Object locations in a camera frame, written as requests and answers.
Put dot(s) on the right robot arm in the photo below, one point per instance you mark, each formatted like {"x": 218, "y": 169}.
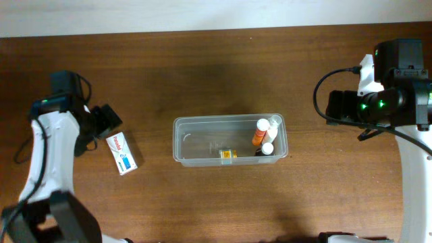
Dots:
{"x": 394, "y": 97}

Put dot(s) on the small jar gold lid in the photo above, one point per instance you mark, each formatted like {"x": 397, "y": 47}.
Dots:
{"x": 227, "y": 155}

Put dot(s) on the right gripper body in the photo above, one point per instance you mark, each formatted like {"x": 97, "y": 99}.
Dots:
{"x": 341, "y": 107}

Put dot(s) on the clear plastic container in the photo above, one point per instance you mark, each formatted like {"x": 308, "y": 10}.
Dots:
{"x": 198, "y": 140}

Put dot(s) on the white Panadol box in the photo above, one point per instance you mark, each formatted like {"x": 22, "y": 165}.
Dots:
{"x": 122, "y": 154}

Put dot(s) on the dark bottle white cap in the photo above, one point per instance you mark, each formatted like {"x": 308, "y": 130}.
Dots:
{"x": 267, "y": 149}

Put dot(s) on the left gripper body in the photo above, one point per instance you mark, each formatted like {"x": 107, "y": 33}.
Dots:
{"x": 106, "y": 121}

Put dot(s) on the white spray bottle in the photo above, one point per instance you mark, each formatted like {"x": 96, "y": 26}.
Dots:
{"x": 272, "y": 132}

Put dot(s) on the orange tube white cap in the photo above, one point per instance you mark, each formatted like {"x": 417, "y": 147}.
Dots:
{"x": 262, "y": 126}

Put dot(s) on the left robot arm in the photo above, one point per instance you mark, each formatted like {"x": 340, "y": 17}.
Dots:
{"x": 63, "y": 126}

